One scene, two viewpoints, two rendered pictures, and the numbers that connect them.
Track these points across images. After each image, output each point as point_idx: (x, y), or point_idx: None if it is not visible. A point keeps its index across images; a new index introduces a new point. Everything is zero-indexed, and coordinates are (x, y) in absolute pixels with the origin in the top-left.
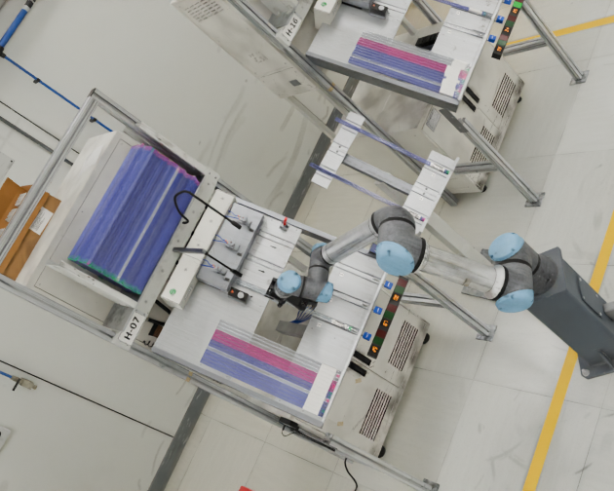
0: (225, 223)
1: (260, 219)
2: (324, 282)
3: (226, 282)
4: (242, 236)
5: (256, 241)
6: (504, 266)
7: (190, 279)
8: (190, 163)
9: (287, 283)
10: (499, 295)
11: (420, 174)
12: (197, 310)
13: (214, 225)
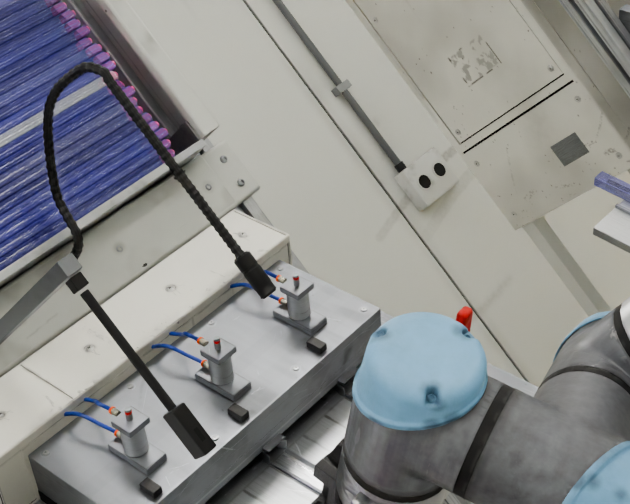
0: (224, 312)
1: (363, 322)
2: (615, 434)
3: (144, 499)
4: (272, 359)
5: (328, 412)
6: None
7: None
8: (161, 74)
9: (404, 357)
10: None
11: None
12: None
13: (179, 302)
